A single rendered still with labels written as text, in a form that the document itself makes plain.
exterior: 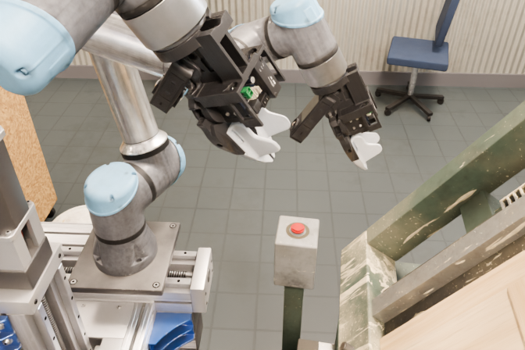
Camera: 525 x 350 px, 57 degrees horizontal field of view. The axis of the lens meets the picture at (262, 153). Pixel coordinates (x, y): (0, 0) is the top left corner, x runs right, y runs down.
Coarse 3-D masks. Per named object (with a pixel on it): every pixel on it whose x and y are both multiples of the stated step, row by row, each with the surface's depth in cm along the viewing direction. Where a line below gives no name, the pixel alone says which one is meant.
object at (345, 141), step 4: (336, 128) 86; (340, 132) 86; (340, 136) 85; (344, 136) 86; (348, 136) 87; (340, 140) 85; (344, 140) 85; (348, 140) 86; (344, 144) 86; (348, 144) 86; (344, 148) 86; (348, 148) 86; (352, 148) 87; (348, 152) 87; (352, 152) 88; (348, 156) 88; (352, 156) 88; (356, 156) 89; (352, 160) 89
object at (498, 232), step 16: (512, 208) 98; (496, 224) 99; (512, 224) 96; (464, 240) 105; (480, 240) 101; (496, 240) 99; (512, 240) 98; (448, 256) 107; (464, 256) 103; (480, 256) 102; (416, 272) 113; (432, 272) 108; (448, 272) 106; (464, 272) 105; (400, 288) 115; (416, 288) 111; (432, 288) 110; (384, 304) 117; (400, 304) 114; (384, 320) 119
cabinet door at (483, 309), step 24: (504, 264) 95; (480, 288) 96; (504, 288) 91; (432, 312) 104; (456, 312) 98; (480, 312) 94; (504, 312) 89; (384, 336) 114; (408, 336) 107; (432, 336) 101; (456, 336) 95; (480, 336) 90; (504, 336) 86
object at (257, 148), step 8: (232, 128) 55; (240, 128) 55; (248, 128) 55; (232, 136) 56; (240, 136) 56; (248, 136) 56; (256, 136) 55; (240, 144) 57; (248, 144) 57; (256, 144) 56; (264, 144) 56; (272, 144) 55; (248, 152) 58; (256, 152) 58; (264, 152) 58; (272, 152) 57; (256, 160) 60; (264, 160) 60; (272, 160) 62
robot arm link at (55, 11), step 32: (0, 0) 34; (32, 0) 35; (64, 0) 36; (96, 0) 38; (0, 32) 33; (32, 32) 34; (64, 32) 36; (0, 64) 34; (32, 64) 35; (64, 64) 38
